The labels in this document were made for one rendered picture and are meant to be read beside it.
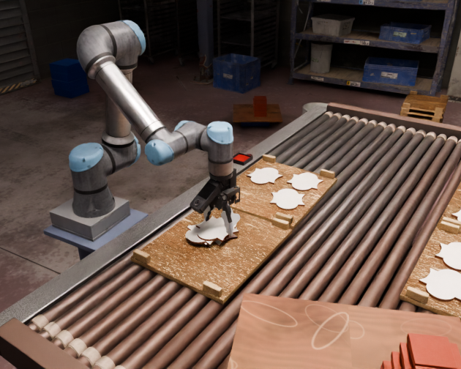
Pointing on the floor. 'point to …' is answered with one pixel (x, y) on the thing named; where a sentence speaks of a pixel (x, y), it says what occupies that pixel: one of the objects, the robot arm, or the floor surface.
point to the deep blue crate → (236, 72)
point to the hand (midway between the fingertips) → (216, 228)
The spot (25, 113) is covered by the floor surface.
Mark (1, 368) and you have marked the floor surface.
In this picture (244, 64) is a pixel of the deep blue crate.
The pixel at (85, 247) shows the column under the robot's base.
